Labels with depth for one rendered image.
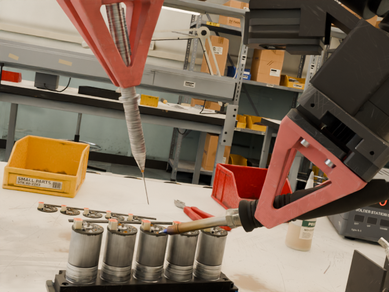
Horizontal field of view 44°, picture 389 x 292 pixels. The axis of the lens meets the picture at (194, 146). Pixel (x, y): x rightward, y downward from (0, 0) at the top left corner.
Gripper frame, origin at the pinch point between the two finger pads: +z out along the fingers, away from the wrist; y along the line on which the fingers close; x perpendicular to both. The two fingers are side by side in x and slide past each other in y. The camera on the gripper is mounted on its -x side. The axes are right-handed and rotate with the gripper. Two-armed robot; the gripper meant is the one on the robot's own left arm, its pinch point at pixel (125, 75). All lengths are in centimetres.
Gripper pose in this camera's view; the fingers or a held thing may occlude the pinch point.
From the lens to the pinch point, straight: 36.6
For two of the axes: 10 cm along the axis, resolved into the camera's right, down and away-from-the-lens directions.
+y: -4.8, -2.0, 8.5
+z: 1.3, 9.5, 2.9
